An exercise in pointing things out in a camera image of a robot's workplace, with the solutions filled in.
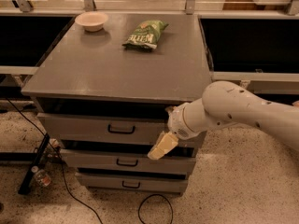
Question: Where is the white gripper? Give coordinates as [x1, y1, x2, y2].
[148, 103, 198, 160]

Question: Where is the grey top drawer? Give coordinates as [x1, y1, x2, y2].
[37, 113, 168, 146]

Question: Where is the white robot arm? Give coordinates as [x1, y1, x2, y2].
[148, 81, 299, 160]

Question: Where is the grey drawer cabinet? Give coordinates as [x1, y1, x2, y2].
[21, 12, 217, 196]

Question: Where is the grey middle drawer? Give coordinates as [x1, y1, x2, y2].
[61, 149, 195, 175]

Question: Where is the green chip bag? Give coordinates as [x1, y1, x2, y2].
[122, 20, 168, 50]

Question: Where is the white bowl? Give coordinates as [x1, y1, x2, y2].
[75, 11, 108, 32]

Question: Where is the small bottle on floor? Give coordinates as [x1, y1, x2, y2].
[31, 166, 51, 187]

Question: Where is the black metal stand leg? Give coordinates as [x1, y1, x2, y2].
[18, 133, 50, 195]

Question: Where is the black looped cable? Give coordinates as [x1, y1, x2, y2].
[137, 193, 174, 224]

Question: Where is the black floor cable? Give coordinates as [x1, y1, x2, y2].
[4, 97, 104, 224]

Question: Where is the grey metal railing frame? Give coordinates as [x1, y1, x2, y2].
[0, 0, 299, 110]

